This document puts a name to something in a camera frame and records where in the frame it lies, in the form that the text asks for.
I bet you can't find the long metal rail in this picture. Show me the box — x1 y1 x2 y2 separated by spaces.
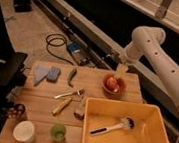
3 0 179 118

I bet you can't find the red apple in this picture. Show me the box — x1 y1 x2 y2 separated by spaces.
106 76 118 90

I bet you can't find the black box on floor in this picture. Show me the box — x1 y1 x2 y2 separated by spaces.
13 0 32 13

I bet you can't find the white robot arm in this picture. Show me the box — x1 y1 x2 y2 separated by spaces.
119 26 179 143

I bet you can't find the black cable loop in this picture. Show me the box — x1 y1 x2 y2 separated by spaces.
42 31 81 67

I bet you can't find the white dish brush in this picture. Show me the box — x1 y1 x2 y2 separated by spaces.
90 117 135 136

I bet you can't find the metal fork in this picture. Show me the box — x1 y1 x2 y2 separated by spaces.
54 89 85 99

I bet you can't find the green pepper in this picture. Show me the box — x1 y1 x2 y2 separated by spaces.
67 68 77 88

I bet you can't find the green plastic cup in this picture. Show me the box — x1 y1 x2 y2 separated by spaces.
50 123 67 141

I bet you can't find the blue sponge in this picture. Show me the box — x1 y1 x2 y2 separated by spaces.
46 67 61 83

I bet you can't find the yellow plastic tub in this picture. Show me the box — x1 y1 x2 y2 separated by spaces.
81 98 169 143

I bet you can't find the dark patterned cup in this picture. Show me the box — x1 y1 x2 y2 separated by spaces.
8 104 27 121

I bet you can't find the light blue cloth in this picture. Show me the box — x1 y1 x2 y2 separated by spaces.
33 66 49 86

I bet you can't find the orange bowl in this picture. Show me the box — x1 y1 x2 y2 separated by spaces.
102 73 126 95

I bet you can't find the bread piece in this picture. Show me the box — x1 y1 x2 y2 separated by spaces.
72 95 88 121

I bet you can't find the white paper cup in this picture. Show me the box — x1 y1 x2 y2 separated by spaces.
13 120 36 143

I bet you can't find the yellow handled knife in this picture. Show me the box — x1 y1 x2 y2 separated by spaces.
51 97 73 116

